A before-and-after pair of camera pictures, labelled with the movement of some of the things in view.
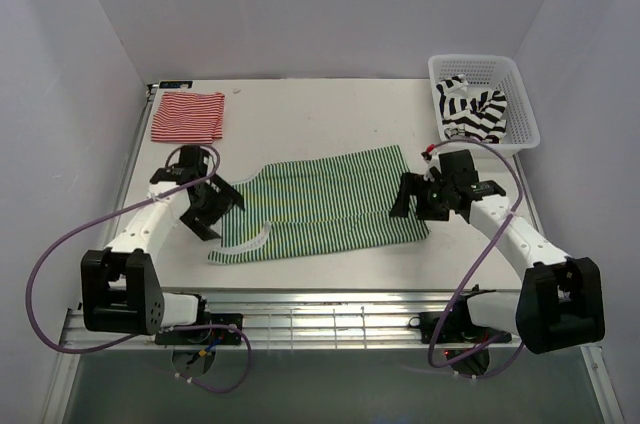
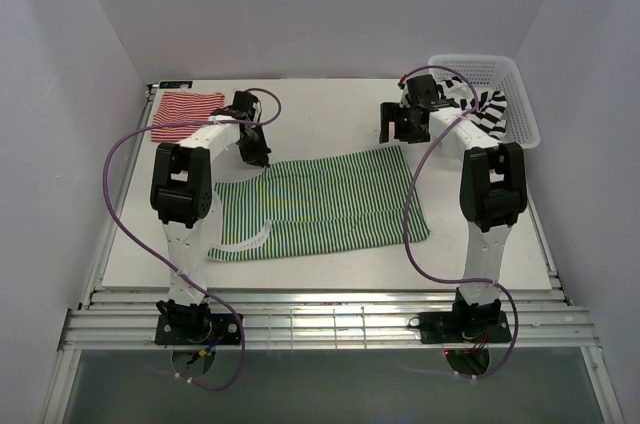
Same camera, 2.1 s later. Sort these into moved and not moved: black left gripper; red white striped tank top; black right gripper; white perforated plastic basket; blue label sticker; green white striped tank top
Moved: black right gripper; black left gripper
Not moved: red white striped tank top; green white striped tank top; blue label sticker; white perforated plastic basket
